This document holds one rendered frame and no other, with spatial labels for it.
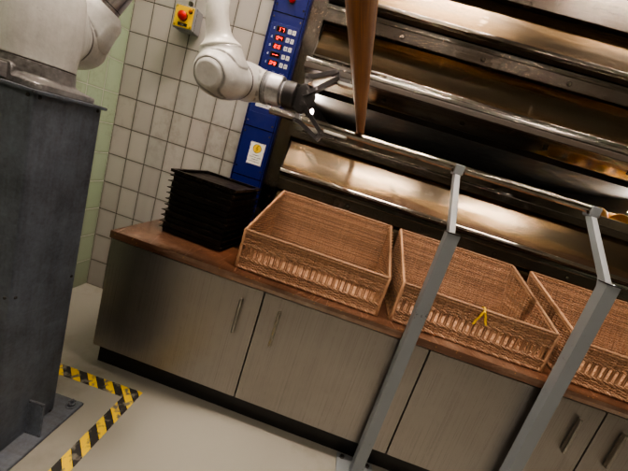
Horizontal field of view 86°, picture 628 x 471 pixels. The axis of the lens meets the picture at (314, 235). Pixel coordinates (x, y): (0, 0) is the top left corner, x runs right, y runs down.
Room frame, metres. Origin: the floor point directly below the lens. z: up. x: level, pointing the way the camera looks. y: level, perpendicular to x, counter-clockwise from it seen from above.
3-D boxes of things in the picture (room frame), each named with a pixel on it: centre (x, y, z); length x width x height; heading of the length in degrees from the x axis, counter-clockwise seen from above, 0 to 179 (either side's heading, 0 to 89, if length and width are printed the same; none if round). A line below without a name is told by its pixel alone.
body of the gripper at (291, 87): (1.03, 0.16, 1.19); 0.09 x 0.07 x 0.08; 86
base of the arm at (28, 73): (0.81, 0.75, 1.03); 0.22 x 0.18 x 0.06; 178
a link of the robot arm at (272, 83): (1.04, 0.24, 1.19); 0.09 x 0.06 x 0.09; 176
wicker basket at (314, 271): (1.39, -0.05, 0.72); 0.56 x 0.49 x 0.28; 85
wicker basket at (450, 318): (1.35, -0.64, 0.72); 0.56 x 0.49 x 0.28; 86
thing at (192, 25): (1.68, 0.85, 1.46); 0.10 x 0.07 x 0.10; 86
